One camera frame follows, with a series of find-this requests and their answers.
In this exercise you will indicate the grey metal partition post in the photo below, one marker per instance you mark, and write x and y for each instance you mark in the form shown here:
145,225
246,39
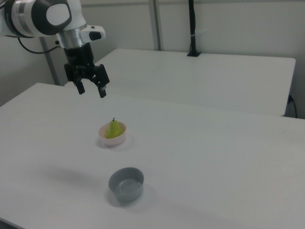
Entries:
156,23
48,62

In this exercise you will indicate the green pear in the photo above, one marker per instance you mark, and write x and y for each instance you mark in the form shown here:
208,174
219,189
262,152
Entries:
114,131

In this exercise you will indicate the grey plastic bowl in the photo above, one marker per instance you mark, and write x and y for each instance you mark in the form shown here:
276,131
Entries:
126,190

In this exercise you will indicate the black camera stand pole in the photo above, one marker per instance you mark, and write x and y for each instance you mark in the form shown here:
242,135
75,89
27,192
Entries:
192,23

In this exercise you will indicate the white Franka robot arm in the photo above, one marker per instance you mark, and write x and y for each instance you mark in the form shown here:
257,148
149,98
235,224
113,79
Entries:
35,16

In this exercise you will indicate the pink plastic bowl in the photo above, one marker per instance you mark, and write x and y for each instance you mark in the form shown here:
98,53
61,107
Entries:
114,142

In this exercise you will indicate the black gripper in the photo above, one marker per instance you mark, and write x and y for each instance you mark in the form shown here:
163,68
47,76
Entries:
78,57

